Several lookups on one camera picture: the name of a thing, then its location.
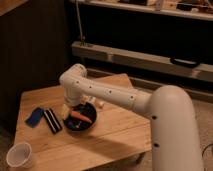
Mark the orange pepper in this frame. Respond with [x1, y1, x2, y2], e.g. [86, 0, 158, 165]
[71, 111, 92, 123]

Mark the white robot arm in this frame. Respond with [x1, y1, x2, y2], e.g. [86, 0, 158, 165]
[59, 64, 204, 171]

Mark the black white striped block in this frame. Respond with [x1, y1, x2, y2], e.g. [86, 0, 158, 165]
[44, 108, 62, 134]

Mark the black bowl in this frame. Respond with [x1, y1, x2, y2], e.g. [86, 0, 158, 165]
[61, 103, 97, 132]

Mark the small white object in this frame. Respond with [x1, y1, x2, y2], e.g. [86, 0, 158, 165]
[83, 96, 104, 109]

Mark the blue sponge block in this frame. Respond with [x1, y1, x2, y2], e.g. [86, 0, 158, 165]
[25, 107, 44, 128]

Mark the wooden table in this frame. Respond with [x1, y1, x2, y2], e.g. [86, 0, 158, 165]
[13, 73, 153, 171]

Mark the metal pole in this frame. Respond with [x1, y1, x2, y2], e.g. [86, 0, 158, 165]
[75, 0, 85, 45]

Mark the long metal rail shelf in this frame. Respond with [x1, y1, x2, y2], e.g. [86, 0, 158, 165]
[71, 41, 213, 83]

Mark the black handle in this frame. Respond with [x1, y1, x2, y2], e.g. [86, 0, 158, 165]
[170, 58, 201, 68]

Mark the black cable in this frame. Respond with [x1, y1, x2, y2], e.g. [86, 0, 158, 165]
[200, 143, 213, 171]

